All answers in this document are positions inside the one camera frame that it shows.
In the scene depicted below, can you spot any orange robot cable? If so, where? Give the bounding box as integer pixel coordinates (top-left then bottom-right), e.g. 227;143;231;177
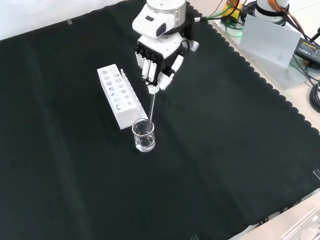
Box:
267;0;320;46

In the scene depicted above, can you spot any black bench cloth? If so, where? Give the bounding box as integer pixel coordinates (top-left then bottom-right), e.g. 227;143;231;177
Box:
0;0;320;240

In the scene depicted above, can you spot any green robot cable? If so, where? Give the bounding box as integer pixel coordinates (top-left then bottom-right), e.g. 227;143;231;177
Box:
199;0;242;26

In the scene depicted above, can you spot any clear glass rod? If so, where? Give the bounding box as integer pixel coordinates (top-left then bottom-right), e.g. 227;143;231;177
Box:
146;91;157;135

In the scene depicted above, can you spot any yellow stop button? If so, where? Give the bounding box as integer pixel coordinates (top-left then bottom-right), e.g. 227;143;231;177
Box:
221;1;244;20

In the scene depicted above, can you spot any small clear glass beaker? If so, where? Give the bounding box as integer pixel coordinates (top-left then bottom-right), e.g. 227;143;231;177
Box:
131;117;156;153

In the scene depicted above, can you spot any black power adapter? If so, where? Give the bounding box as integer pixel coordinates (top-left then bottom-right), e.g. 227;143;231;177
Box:
293;37;320;64

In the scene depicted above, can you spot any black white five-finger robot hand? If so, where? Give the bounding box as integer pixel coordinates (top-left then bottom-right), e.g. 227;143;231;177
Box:
134;32;201;95

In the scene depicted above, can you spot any white test tube rack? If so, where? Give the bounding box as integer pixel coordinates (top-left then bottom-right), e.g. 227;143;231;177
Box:
96;64;149;131

